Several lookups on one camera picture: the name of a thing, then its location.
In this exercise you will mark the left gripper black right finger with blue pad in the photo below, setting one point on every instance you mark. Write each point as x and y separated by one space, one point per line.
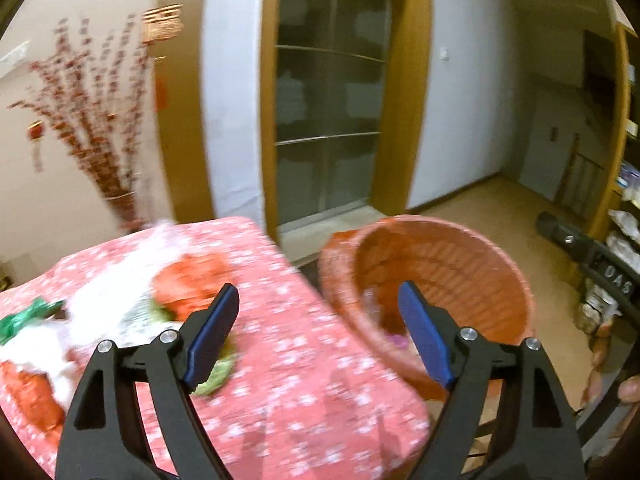
534 434

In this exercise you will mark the large orange plastic bag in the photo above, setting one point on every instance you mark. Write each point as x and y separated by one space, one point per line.
33 395

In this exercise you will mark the green paw print bag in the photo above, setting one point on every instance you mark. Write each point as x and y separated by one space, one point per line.
215 369

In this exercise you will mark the white translucent plastic bag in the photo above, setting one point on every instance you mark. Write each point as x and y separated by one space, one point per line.
60 344

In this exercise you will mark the orange woven trash basket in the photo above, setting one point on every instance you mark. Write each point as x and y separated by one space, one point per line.
455 268

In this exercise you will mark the person's hand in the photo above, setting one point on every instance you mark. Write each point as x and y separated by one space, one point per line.
629 391

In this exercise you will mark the wooden shelf unit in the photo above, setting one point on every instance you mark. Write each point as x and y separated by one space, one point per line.
615 221

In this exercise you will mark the green plastic bag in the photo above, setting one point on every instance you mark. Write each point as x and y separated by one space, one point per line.
39 309

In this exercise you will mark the pink floral tablecloth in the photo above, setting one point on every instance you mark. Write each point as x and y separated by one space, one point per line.
306 399

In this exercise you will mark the glass vase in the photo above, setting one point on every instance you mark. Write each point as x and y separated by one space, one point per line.
132 210

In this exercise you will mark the small red lantern ornament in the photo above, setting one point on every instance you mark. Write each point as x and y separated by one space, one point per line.
35 135

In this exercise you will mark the red berry branches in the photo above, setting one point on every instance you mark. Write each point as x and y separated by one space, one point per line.
91 97

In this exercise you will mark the glass sliding door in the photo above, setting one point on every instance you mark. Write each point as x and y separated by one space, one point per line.
330 79

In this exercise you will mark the gold red fu ornament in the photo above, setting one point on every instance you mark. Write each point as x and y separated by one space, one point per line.
160 25

